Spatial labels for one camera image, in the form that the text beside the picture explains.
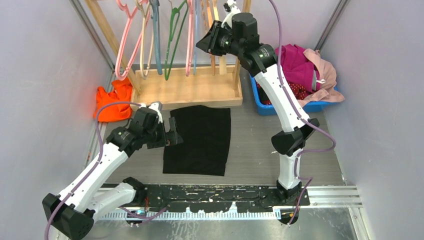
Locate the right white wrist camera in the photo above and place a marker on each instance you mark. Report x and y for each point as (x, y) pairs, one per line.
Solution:
(231, 9)

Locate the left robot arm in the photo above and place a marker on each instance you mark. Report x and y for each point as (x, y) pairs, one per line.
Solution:
(74, 211)

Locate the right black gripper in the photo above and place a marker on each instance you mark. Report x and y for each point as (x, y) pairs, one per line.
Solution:
(208, 42)

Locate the pink garment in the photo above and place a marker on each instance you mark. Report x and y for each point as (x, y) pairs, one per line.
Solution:
(323, 82)

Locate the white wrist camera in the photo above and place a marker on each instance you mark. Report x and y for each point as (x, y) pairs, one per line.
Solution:
(231, 9)
(157, 107)

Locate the black skirt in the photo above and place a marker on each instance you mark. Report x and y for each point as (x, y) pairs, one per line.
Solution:
(206, 135)

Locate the light blue hanger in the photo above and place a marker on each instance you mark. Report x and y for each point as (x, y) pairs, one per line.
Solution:
(196, 34)

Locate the red dotted garment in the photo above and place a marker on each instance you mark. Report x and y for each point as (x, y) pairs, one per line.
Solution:
(298, 90)

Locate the magenta skirt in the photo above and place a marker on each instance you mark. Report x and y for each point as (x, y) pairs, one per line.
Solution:
(295, 66)

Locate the orange garment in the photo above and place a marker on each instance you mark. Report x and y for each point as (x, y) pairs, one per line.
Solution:
(121, 92)

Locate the wooden hanger rack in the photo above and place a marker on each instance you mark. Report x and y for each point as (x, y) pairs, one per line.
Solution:
(123, 35)

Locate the aluminium rail frame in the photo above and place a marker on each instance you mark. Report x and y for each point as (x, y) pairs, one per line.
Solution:
(333, 197)

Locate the green hanger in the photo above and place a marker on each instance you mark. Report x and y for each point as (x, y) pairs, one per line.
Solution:
(178, 16)

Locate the light wooden hanger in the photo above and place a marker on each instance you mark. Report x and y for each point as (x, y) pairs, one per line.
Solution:
(222, 59)

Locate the cream hanger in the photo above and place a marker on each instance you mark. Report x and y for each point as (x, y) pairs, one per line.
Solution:
(146, 9)

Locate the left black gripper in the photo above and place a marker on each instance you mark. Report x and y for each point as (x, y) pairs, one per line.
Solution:
(175, 138)

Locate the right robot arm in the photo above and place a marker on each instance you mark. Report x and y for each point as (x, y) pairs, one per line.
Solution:
(241, 39)

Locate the teal blue hanger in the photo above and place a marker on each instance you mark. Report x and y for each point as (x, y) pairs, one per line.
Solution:
(156, 31)

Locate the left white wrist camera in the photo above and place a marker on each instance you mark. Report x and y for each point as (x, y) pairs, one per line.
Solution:
(157, 107)

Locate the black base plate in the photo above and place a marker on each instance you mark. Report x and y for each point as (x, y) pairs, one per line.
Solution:
(177, 198)

